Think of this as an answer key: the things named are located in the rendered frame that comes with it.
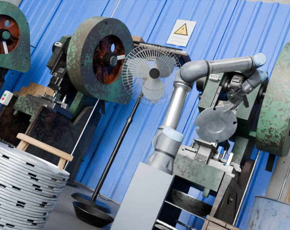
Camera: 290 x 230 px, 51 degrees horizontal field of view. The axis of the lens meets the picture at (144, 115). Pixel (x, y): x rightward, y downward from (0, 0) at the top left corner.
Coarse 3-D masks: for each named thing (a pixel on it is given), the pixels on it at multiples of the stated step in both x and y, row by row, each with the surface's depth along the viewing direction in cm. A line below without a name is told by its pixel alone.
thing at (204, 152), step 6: (198, 144) 220; (204, 144) 211; (210, 144) 204; (198, 150) 218; (204, 150) 216; (210, 150) 214; (216, 150) 217; (198, 156) 216; (204, 156) 215; (210, 156) 214; (204, 162) 213
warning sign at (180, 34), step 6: (180, 24) 426; (186, 24) 422; (192, 24) 418; (174, 30) 426; (180, 30) 422; (186, 30) 418; (192, 30) 415; (174, 36) 423; (180, 36) 419; (186, 36) 415; (168, 42) 423; (174, 42) 419; (180, 42) 415; (186, 42) 411
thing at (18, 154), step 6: (0, 144) 110; (6, 150) 93; (12, 150) 108; (18, 150) 117; (18, 156) 92; (24, 156) 100; (30, 156) 109; (30, 162) 93; (36, 162) 101; (42, 162) 106; (48, 162) 120; (42, 168) 95; (48, 168) 95; (54, 168) 111; (60, 174) 100; (66, 174) 103
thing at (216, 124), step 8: (208, 112) 206; (216, 112) 206; (224, 112) 206; (232, 112) 205; (200, 120) 209; (208, 120) 209; (216, 120) 209; (224, 120) 209; (232, 120) 208; (200, 128) 212; (208, 128) 213; (216, 128) 212; (224, 128) 211; (232, 128) 211; (200, 136) 215; (208, 136) 215; (216, 136) 215; (224, 136) 214
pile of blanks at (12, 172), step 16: (0, 160) 92; (16, 160) 92; (0, 176) 91; (16, 176) 91; (32, 176) 93; (48, 176) 96; (64, 176) 102; (0, 192) 90; (16, 192) 91; (32, 192) 93; (48, 192) 97; (0, 208) 89; (16, 208) 91; (32, 208) 97; (48, 208) 103; (0, 224) 89; (16, 224) 91; (32, 224) 96
